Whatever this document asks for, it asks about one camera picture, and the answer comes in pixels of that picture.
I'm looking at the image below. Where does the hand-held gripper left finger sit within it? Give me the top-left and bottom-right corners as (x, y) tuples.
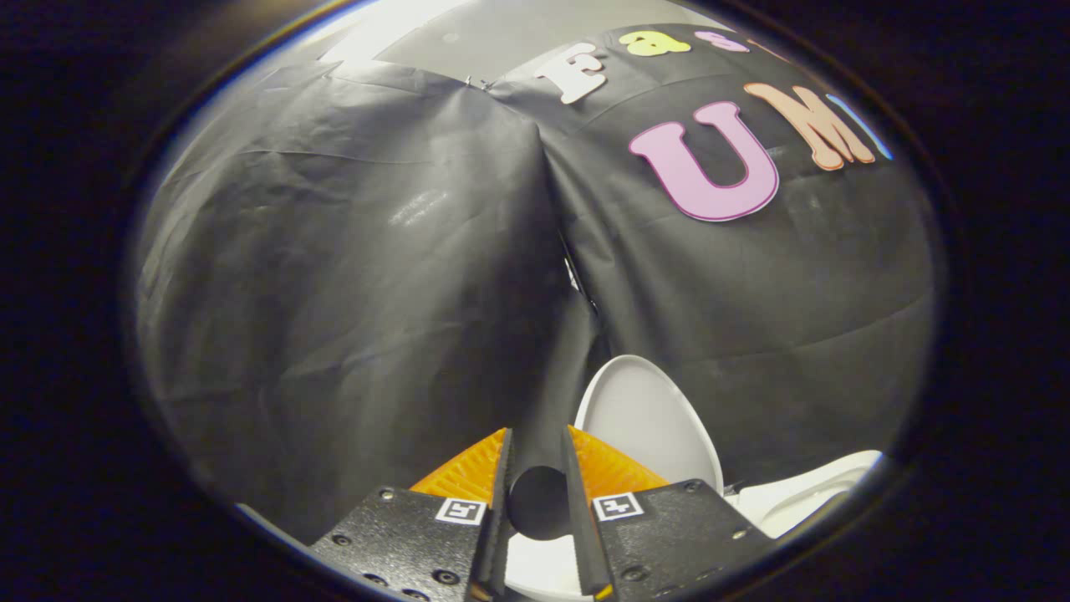
(308, 427), (514, 602)

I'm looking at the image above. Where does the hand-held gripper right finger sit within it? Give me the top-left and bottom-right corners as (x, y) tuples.
(558, 425), (774, 599)

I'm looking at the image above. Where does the black round object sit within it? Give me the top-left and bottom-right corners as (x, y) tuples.
(508, 466), (576, 541)

